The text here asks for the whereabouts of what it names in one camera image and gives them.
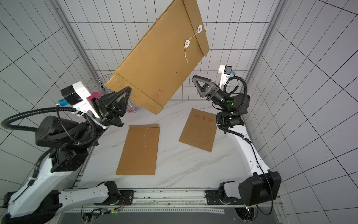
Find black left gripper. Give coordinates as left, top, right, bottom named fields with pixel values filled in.
left=75, top=85, right=135, bottom=147

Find white closure string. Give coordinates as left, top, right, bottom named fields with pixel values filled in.
left=142, top=125, right=149, bottom=148

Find brown kraft file bag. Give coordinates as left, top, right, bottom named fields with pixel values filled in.
left=105, top=1, right=209, bottom=114
left=116, top=124, right=160, bottom=175

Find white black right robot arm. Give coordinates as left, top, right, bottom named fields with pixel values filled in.
left=192, top=75, right=282, bottom=206

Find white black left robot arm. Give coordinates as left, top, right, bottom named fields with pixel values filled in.
left=1, top=82, right=134, bottom=224

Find lower brown kraft file bags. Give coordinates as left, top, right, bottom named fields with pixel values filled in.
left=179, top=108, right=217, bottom=152

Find red blue patterned bowl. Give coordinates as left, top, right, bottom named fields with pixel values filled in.
left=126, top=101, right=139, bottom=113

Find pink plastic wine glass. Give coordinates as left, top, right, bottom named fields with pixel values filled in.
left=87, top=92, right=100, bottom=101

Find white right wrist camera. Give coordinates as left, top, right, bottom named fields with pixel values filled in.
left=218, top=64, right=235, bottom=88

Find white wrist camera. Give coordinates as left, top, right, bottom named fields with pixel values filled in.
left=218, top=64, right=235, bottom=88
left=58, top=81, right=100, bottom=118

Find silver wire glass rack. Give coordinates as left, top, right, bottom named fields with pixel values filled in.
left=87, top=74, right=113, bottom=95

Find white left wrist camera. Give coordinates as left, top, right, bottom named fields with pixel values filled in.
left=58, top=81, right=100, bottom=118

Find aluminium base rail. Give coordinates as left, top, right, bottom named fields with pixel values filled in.
left=55, top=187, right=283, bottom=215

